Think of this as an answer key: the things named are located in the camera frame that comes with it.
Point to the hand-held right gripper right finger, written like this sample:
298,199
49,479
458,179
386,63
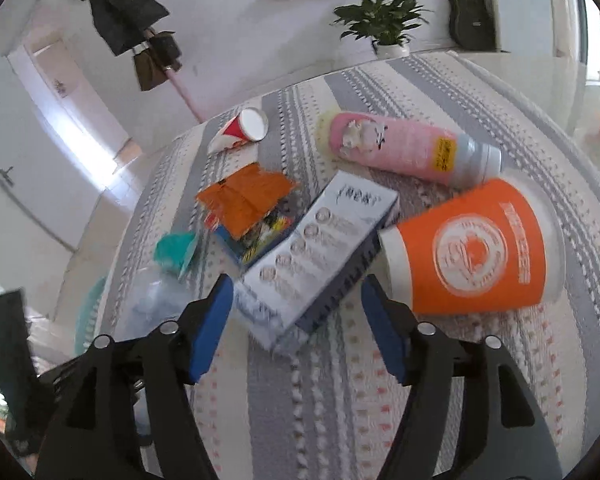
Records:
382,330

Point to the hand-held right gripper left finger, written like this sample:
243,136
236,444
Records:
211,327

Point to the clear plastic bottle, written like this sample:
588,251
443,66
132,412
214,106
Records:
172,255

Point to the teal plastic basket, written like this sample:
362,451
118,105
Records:
92,310

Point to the white and blue carton box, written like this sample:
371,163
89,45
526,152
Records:
310,250

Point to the orange paper cup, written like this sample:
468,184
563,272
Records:
480,250

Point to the orange snack packet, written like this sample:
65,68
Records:
245,200

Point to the pink drink bottle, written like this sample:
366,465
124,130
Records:
405,145

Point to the red and white paper cup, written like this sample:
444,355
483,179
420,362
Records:
240,130

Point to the grey striped blanket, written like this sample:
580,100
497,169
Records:
330,410

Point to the white door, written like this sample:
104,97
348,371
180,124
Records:
30,190

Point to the pink coat rack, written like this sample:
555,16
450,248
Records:
182,92

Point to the brown handbag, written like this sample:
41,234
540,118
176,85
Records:
147,70

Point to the black handbag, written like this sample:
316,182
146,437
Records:
167,47

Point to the potted green plant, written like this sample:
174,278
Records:
382,15

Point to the black guitar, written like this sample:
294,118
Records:
470,15

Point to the black jacket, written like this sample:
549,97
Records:
120,5

